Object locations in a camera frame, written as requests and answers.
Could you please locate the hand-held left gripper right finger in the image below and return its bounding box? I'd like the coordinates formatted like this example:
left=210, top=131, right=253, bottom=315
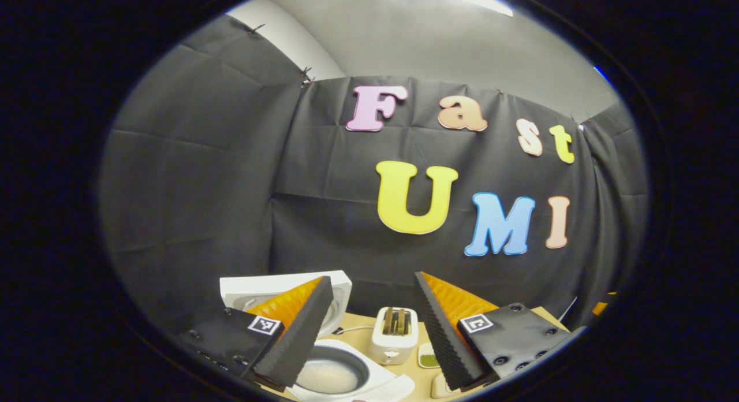
left=413, top=271, right=578, bottom=391

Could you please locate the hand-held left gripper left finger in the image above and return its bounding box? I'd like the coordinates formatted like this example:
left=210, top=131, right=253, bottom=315
left=173, top=275, right=334, bottom=391

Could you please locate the white rice cooker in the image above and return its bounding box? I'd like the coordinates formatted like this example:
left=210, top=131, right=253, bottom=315
left=219, top=270, right=416, bottom=402

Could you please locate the white divided grain dish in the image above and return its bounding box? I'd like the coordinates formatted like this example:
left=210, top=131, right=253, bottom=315
left=417, top=343, right=442, bottom=369

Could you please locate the brown bread slice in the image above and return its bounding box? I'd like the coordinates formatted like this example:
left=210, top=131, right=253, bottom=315
left=383, top=308, right=412, bottom=336

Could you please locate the white toaster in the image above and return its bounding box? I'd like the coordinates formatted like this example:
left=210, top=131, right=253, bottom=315
left=368, top=307, right=420, bottom=366

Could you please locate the black backdrop cloth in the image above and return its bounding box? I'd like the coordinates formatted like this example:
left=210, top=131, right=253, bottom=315
left=98, top=15, right=650, bottom=339

